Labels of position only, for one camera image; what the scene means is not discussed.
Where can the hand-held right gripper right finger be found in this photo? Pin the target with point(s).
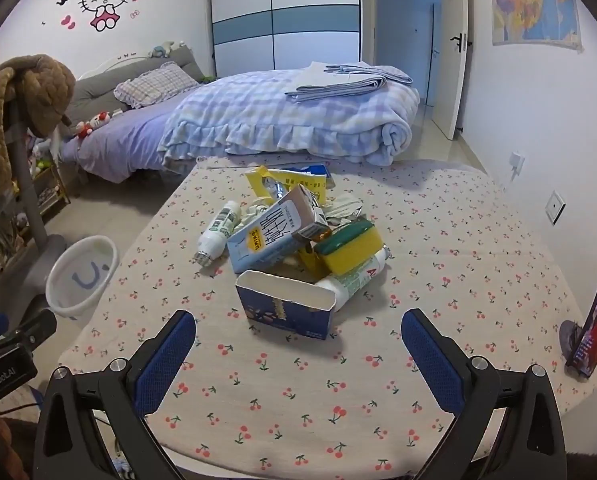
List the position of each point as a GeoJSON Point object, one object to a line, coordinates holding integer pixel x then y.
{"type": "Point", "coordinates": [431, 362]}

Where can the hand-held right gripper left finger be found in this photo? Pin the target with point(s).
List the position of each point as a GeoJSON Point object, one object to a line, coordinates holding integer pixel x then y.
{"type": "Point", "coordinates": [163, 362]}

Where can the white plastic bin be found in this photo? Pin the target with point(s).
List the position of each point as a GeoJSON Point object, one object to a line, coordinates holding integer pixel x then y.
{"type": "Point", "coordinates": [63, 285]}

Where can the white bottle with red letter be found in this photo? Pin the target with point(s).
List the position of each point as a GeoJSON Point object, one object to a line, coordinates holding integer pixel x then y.
{"type": "Point", "coordinates": [358, 280]}

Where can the dark blue carton box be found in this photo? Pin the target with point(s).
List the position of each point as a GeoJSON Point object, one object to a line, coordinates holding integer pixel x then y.
{"type": "Point", "coordinates": [278, 317]}

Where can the yellow sponge with green top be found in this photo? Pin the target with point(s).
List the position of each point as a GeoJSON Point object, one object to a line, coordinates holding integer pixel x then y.
{"type": "Point", "coordinates": [348, 255]}

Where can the white bottle with green label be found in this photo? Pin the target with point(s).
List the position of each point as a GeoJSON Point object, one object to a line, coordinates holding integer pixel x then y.
{"type": "Point", "coordinates": [218, 232]}

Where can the light blue milk carton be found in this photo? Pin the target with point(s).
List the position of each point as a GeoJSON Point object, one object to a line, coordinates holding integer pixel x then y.
{"type": "Point", "coordinates": [263, 240]}

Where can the white paper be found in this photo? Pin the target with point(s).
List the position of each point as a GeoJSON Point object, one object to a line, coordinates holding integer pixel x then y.
{"type": "Point", "coordinates": [346, 207]}

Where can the yellow snack wrapper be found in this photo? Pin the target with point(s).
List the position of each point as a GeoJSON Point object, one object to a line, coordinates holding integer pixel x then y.
{"type": "Point", "coordinates": [306, 182]}

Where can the cherry print tablecloth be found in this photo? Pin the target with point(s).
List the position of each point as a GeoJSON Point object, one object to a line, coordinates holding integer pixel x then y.
{"type": "Point", "coordinates": [278, 395]}

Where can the grey chair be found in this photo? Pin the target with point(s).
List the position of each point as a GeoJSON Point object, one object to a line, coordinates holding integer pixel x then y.
{"type": "Point", "coordinates": [28, 200]}

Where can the grey phone stand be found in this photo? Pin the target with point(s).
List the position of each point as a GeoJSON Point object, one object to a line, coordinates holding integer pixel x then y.
{"type": "Point", "coordinates": [569, 335]}

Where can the low wooden toy shelf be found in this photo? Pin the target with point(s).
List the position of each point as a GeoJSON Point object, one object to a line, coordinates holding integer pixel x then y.
{"type": "Point", "coordinates": [48, 180]}

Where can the bed with purple sheet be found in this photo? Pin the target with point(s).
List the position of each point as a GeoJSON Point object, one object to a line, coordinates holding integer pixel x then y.
{"type": "Point", "coordinates": [128, 140]}

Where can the red and white plush toy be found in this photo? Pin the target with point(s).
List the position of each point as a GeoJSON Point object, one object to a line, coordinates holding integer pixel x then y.
{"type": "Point", "coordinates": [93, 122]}

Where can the brown quilted jacket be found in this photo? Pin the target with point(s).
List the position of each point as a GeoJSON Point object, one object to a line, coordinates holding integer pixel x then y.
{"type": "Point", "coordinates": [28, 90]}

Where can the plaid pillow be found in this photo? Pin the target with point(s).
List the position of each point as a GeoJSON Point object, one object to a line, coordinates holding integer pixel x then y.
{"type": "Point", "coordinates": [153, 85]}

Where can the blue plaid ruffled blanket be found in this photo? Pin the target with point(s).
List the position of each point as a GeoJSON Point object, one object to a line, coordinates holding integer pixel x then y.
{"type": "Point", "coordinates": [278, 115]}

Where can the white door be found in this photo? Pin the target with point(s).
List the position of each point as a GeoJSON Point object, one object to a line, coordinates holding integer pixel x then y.
{"type": "Point", "coordinates": [453, 85]}

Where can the green small toy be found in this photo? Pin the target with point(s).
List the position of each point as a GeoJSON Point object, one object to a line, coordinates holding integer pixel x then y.
{"type": "Point", "coordinates": [208, 78]}

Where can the folded plaid sheet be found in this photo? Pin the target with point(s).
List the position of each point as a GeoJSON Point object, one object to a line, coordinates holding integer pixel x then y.
{"type": "Point", "coordinates": [348, 82]}

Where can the pale plush toy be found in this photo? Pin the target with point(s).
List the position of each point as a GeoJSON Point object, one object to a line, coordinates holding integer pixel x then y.
{"type": "Point", "coordinates": [166, 49]}

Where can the white and blue wardrobe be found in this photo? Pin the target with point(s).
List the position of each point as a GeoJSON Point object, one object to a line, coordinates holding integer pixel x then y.
{"type": "Point", "coordinates": [288, 15]}

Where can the white wall switch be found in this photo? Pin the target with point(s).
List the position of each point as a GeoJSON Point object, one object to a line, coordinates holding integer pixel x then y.
{"type": "Point", "coordinates": [555, 207]}

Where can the white wall socket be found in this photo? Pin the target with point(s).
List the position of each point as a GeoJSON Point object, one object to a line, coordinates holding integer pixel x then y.
{"type": "Point", "coordinates": [516, 162]}

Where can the wall map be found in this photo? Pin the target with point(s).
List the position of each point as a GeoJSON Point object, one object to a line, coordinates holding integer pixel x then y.
{"type": "Point", "coordinates": [533, 5]}

